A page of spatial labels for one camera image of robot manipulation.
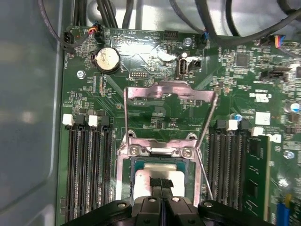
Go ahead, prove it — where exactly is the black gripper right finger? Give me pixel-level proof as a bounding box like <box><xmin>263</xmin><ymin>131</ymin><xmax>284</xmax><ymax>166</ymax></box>
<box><xmin>162</xmin><ymin>178</ymin><xmax>273</xmax><ymax>226</ymax></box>

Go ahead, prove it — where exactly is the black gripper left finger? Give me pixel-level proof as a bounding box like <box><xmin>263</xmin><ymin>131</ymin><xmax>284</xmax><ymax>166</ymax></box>
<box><xmin>62</xmin><ymin>178</ymin><xmax>163</xmax><ymax>226</ymax></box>

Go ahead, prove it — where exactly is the silver CPU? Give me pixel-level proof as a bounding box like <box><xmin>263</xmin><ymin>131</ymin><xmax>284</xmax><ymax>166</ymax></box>
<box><xmin>131</xmin><ymin>159</ymin><xmax>189</xmax><ymax>205</ymax></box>

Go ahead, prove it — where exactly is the metal socket cover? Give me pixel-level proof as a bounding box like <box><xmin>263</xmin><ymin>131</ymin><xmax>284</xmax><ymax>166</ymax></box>
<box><xmin>124</xmin><ymin>81</ymin><xmax>217</xmax><ymax>157</ymax></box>

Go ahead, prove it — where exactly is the CPU socket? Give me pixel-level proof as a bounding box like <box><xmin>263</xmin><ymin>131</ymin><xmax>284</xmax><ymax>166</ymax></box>
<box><xmin>116</xmin><ymin>133</ymin><xmax>203</xmax><ymax>208</ymax></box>

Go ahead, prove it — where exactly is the black RAM slot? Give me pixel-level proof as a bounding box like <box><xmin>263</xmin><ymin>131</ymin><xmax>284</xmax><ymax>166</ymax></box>
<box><xmin>230</xmin><ymin>119</ymin><xmax>250</xmax><ymax>212</ymax></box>
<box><xmin>88</xmin><ymin>114</ymin><xmax>101</xmax><ymax>208</ymax></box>
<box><xmin>74</xmin><ymin>114</ymin><xmax>89</xmax><ymax>214</ymax></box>
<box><xmin>62</xmin><ymin>113</ymin><xmax>78</xmax><ymax>223</ymax></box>
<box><xmin>100</xmin><ymin>115</ymin><xmax>114</xmax><ymax>204</ymax></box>
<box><xmin>219</xmin><ymin>119</ymin><xmax>238</xmax><ymax>209</ymax></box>
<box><xmin>207</xmin><ymin>119</ymin><xmax>226</xmax><ymax>203</ymax></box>

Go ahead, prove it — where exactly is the green RAM stick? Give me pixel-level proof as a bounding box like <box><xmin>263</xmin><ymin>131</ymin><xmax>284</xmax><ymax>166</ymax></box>
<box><xmin>244</xmin><ymin>136</ymin><xmax>271</xmax><ymax>221</ymax></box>

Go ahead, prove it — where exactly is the green motherboard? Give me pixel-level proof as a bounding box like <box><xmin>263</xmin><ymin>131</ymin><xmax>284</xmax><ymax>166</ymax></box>
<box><xmin>55</xmin><ymin>24</ymin><xmax>301</xmax><ymax>226</ymax></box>

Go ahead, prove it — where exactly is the internal USB port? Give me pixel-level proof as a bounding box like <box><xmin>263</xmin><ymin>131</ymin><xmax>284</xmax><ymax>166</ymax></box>
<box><xmin>175</xmin><ymin>52</ymin><xmax>190</xmax><ymax>80</ymax></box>

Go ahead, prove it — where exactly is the round coin battery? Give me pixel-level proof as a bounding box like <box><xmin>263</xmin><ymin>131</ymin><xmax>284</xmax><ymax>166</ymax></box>
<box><xmin>93</xmin><ymin>46</ymin><xmax>122</xmax><ymax>75</ymax></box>

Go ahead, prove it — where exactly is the open PC case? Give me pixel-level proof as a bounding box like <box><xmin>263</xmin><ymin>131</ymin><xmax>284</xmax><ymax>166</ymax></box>
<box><xmin>0</xmin><ymin>0</ymin><xmax>301</xmax><ymax>226</ymax></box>

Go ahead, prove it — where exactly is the wire locking lever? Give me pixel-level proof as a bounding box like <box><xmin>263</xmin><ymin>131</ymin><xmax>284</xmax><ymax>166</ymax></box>
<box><xmin>194</xmin><ymin>146</ymin><xmax>214</xmax><ymax>201</ymax></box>

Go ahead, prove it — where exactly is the thick black wire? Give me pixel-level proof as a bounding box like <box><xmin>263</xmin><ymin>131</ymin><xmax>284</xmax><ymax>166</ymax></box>
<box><xmin>196</xmin><ymin>0</ymin><xmax>301</xmax><ymax>47</ymax></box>

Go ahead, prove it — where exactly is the thin grey wire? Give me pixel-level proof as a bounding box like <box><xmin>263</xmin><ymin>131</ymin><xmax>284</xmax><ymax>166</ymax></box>
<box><xmin>37</xmin><ymin>0</ymin><xmax>89</xmax><ymax>51</ymax></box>

